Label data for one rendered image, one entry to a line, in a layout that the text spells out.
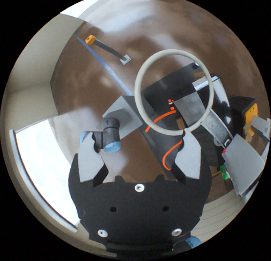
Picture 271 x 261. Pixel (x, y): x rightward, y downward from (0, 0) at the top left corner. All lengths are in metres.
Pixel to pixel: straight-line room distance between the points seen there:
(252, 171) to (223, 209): 5.07
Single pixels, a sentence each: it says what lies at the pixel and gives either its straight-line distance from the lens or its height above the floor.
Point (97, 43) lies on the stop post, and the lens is 1.44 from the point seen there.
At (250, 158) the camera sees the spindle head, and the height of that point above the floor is 1.44.
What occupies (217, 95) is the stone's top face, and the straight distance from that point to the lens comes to 0.98.
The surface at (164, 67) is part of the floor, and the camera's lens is 1.81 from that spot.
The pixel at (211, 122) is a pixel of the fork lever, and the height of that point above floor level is 1.13.
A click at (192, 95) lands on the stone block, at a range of 0.91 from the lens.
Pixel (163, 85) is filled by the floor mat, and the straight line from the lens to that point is 1.70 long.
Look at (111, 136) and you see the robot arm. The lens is 0.71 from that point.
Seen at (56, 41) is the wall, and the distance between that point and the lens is 6.22.
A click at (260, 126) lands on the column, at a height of 1.04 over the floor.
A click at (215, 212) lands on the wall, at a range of 5.64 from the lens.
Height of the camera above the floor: 1.70
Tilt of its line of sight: 62 degrees down
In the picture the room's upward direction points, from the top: 131 degrees counter-clockwise
